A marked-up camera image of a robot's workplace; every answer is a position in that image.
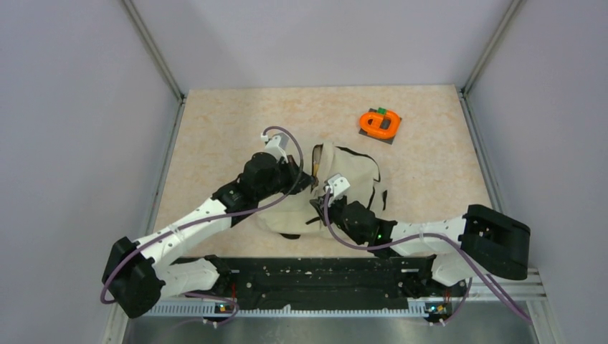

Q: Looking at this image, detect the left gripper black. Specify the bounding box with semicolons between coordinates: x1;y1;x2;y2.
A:
255;153;314;200

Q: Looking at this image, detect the beige canvas student bag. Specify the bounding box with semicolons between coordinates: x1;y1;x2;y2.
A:
254;141;388;237

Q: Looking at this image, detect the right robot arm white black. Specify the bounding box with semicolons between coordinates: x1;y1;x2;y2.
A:
310;197;531;295

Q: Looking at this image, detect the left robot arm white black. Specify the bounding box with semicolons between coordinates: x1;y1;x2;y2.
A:
100;153;316;319

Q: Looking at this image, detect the orange tape dispenser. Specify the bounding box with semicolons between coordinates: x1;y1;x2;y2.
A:
358;107;403;142

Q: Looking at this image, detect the black square pad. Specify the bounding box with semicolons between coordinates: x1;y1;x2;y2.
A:
359;113;404;146

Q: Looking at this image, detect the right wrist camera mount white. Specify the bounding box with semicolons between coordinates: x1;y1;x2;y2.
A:
323;173;351;202

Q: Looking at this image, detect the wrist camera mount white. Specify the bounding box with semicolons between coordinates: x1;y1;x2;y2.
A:
323;173;351;202
260;133;290;163

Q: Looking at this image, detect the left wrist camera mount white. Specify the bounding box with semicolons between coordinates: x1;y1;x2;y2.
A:
260;133;290;163

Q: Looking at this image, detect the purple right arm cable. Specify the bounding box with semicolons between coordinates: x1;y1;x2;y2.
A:
323;187;533;326

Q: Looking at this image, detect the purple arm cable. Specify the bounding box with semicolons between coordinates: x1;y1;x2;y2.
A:
323;187;533;326
100;125;305;328

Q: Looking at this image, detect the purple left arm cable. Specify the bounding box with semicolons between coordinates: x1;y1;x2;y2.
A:
100;125;305;328

